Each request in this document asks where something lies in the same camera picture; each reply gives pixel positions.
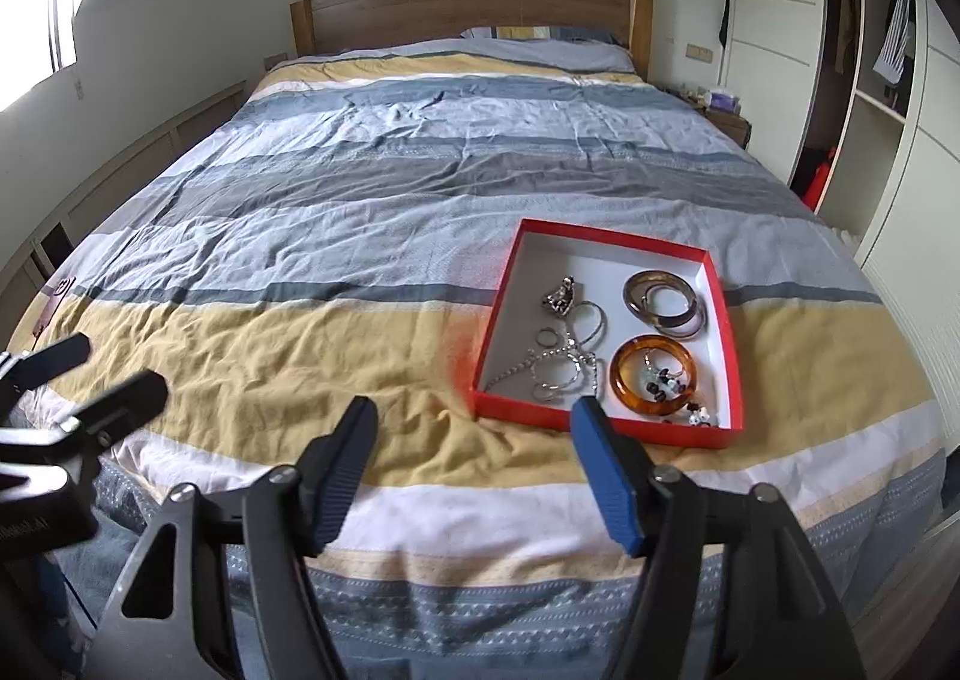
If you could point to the wooden headboard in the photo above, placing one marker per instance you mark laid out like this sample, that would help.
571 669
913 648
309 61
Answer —
465 5

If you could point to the striped duvet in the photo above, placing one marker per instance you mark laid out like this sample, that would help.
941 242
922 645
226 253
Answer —
375 200

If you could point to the red item in wardrobe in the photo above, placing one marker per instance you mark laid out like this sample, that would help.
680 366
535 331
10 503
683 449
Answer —
817 178

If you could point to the wall socket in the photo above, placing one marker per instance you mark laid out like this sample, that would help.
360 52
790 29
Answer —
274 60

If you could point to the red cardboard box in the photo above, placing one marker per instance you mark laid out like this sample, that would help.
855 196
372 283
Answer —
525 418

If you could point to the window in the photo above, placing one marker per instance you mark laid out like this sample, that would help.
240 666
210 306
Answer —
52 5

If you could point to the wide grey bangle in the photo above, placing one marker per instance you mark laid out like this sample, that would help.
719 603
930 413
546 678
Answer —
694 328

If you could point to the wooden nightstand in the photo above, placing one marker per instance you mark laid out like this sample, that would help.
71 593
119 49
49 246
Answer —
731 125

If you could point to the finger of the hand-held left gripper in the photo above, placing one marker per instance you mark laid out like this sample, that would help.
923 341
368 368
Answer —
56 356
127 401

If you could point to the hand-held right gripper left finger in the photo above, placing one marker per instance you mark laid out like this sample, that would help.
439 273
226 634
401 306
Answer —
341 477

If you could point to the grey pillow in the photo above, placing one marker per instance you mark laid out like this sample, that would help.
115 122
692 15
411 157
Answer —
585 54

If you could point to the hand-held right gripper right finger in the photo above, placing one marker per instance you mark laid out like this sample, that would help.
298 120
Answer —
611 485

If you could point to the wall switch plate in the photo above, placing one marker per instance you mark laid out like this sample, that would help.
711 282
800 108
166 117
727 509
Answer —
700 53

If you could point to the brown grey stone bangle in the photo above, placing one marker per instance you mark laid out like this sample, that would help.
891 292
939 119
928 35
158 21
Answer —
634 298

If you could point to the silver wristwatch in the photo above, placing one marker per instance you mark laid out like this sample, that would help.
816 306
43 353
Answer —
559 294

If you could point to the twisted silver bangle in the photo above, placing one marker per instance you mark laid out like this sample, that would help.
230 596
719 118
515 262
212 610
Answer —
551 391
579 369

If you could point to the white striped hanging shirt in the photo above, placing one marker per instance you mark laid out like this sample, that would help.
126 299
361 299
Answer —
896 35

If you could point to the amber translucent bangle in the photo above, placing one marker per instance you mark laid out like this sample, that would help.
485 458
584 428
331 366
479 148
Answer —
619 376

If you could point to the tissue box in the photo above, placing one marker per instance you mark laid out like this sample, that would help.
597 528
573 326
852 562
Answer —
724 99

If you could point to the small bead earrings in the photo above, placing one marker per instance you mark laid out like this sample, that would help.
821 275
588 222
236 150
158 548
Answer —
664 388

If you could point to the white wardrobe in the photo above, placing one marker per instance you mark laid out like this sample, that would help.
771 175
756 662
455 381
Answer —
772 35

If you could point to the thin silver bangle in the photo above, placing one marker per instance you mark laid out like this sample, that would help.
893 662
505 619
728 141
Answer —
601 328

